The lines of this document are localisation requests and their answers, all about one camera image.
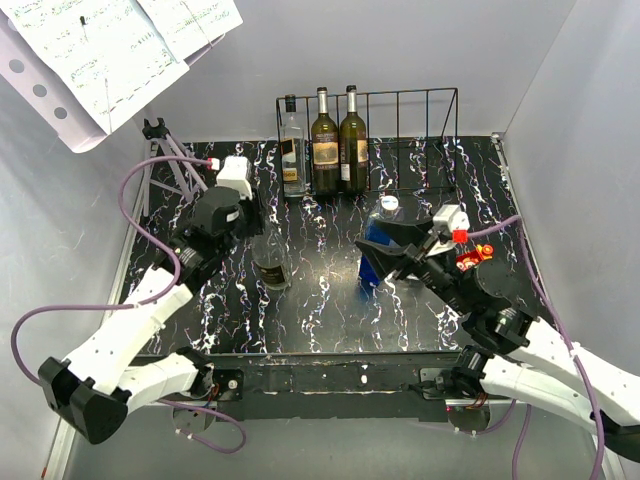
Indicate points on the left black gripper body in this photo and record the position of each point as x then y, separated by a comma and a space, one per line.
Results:
249, 222

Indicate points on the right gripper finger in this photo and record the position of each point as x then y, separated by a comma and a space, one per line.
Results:
386, 260
405, 233

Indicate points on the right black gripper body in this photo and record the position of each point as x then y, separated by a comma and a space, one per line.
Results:
438, 269

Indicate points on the blue square glass bottle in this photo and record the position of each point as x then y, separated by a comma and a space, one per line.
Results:
387, 207

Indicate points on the tall clear bottle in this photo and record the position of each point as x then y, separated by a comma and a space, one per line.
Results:
270, 256

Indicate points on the clear square bottle orange label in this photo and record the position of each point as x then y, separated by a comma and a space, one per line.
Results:
292, 149

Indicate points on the dark green wine bottle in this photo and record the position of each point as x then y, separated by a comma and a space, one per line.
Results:
325, 149
354, 161

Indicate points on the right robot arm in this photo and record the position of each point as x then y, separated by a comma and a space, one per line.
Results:
515, 353

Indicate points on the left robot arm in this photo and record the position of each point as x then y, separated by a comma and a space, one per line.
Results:
94, 388

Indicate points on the right sheet music page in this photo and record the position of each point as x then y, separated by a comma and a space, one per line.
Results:
188, 26

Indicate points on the sheet music page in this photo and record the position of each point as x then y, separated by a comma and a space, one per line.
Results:
188, 26
108, 53

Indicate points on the left sheet music page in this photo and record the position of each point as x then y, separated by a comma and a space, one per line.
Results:
108, 53

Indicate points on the lilac music stand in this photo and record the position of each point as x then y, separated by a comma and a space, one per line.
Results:
47, 94

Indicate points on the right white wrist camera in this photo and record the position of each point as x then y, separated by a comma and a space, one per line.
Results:
450, 222

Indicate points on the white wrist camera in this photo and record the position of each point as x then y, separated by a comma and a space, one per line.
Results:
236, 174
450, 222

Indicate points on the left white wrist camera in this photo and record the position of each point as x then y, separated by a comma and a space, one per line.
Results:
236, 174

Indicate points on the black wire wine rack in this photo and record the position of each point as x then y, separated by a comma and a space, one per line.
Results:
395, 163

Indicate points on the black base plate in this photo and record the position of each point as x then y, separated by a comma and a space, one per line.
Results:
413, 385

